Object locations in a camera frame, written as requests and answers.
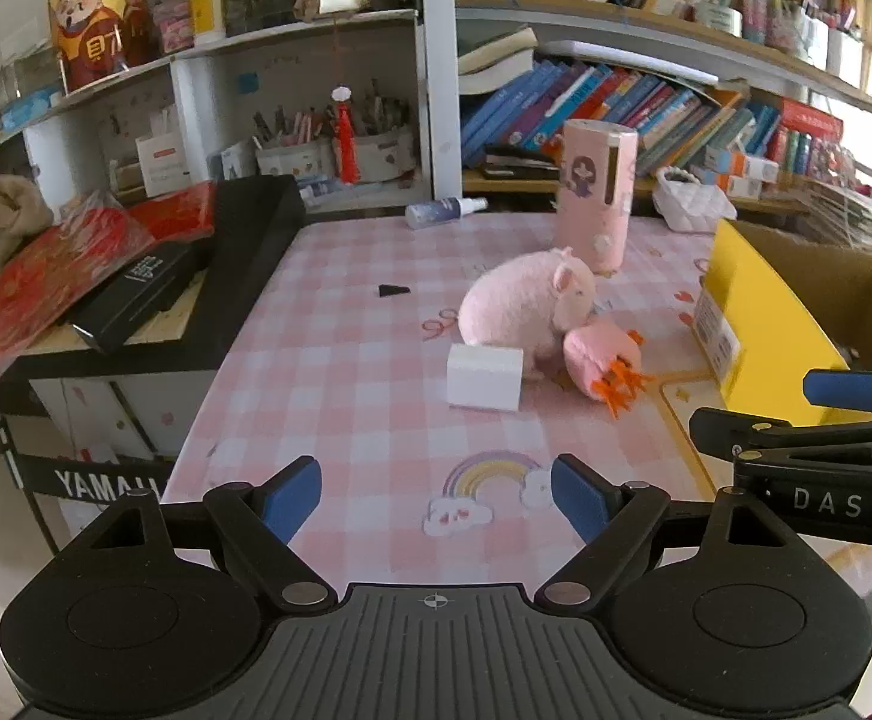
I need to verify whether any row of blue-spine books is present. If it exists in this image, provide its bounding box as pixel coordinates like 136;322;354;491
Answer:
460;60;782;173

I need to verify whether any small spray bottle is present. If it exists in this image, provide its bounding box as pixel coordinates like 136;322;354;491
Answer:
404;196;489;230

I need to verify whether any black slim box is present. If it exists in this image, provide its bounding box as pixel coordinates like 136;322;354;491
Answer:
68;240;208;355

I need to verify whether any white bottle yellow label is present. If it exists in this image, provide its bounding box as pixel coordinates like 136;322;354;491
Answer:
187;0;225;46

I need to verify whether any black notebook stack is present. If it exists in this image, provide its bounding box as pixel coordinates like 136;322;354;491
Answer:
481;142;561;181

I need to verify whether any white pen tray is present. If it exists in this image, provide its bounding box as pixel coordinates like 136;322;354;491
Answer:
256;127;414;185

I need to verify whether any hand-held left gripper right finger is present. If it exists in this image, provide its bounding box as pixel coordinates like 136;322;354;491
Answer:
541;454;808;608

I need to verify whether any row of small colourful books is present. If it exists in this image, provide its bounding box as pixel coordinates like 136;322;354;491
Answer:
769;124;857;181

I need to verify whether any wooden bookshelf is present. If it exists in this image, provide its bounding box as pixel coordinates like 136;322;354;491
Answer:
455;0;872;218

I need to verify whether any white flat folder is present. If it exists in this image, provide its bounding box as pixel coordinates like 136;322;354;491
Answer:
541;41;718;87

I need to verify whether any white pen holder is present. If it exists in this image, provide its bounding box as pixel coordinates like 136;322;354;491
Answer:
796;0;868;83

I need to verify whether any red patterned bag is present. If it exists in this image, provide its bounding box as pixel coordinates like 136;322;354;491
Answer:
0;184;216;383

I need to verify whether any red flat box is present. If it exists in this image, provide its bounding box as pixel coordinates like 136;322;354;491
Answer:
781;97;846;137

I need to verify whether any pink axolotl plush toy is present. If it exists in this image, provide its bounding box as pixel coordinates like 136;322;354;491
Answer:
562;319;658;417

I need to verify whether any orange and white carton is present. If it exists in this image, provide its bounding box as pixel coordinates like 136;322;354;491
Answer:
713;174;763;200
709;148;782;181

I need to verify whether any white shelf unit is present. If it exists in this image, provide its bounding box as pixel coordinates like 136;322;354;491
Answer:
0;7;459;203

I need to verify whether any silver round tin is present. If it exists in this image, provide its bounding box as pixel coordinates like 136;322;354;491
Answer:
694;4;744;37

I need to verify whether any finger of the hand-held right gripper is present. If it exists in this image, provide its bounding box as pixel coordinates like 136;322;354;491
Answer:
803;367;872;413
689;406;872;545

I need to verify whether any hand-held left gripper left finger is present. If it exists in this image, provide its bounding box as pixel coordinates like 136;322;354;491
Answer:
68;456;336;608

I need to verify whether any white mat yellow border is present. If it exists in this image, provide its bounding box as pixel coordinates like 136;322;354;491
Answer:
657;367;729;500

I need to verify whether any small white box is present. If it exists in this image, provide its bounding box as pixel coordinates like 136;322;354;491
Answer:
447;343;524;412

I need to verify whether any red glue bottle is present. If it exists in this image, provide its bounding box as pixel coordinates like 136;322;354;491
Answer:
331;86;362;185

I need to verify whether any pink plush pig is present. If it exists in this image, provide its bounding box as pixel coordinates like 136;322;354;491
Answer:
458;246;598;380

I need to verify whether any thick pale book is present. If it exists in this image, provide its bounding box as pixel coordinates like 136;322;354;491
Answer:
457;26;540;95

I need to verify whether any stack of papers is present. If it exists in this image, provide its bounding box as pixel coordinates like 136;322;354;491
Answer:
803;180;872;271

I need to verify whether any pink cylindrical container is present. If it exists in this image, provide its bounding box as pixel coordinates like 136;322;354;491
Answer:
552;120;639;275

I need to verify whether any white box red label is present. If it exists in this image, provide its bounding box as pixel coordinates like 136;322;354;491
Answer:
134;131;193;196

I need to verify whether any yellow cardboard box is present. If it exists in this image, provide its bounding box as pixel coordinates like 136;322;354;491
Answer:
691;217;872;428

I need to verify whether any black digital piano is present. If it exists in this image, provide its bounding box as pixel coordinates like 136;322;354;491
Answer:
1;176;306;541

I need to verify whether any fortune god paper lantern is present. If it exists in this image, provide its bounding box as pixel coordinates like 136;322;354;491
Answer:
47;0;163;91

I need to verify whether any white quilted handbag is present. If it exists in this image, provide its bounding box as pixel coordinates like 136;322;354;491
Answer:
652;167;738;231

